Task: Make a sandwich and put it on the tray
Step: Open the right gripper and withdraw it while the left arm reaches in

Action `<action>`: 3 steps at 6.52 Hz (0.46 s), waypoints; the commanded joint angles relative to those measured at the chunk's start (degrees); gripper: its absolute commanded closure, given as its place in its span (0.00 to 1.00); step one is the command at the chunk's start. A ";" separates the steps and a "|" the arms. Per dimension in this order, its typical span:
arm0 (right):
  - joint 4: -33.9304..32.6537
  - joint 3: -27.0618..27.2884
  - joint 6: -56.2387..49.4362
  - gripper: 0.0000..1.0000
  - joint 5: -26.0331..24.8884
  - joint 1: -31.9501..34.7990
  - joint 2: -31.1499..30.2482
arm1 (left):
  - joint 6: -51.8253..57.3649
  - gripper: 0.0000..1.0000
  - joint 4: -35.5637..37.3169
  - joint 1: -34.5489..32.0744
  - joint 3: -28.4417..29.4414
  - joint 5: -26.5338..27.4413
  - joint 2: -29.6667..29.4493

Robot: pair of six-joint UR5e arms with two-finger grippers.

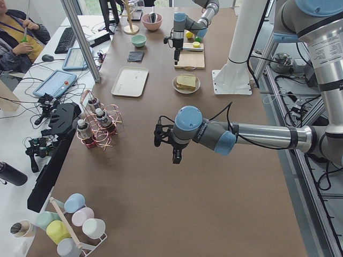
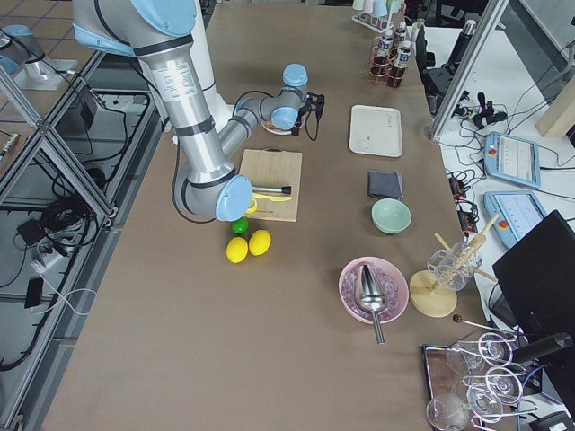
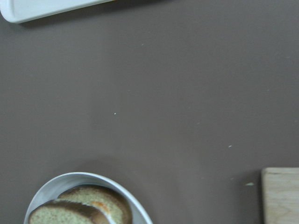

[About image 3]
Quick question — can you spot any wooden cutting board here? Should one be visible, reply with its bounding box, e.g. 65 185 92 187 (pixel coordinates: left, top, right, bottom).
262 168 299 224

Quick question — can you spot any toast slice with fried egg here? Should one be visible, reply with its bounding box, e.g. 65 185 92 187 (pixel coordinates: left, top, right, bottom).
58 184 133 224

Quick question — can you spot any toast bread slice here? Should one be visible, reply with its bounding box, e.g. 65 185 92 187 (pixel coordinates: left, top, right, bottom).
28 200 109 224

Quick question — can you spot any white round plate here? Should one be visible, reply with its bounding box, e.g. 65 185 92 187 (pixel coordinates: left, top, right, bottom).
23 172 153 224

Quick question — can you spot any cream rectangular tray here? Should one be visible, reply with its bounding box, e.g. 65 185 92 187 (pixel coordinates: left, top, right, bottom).
0 0 110 24

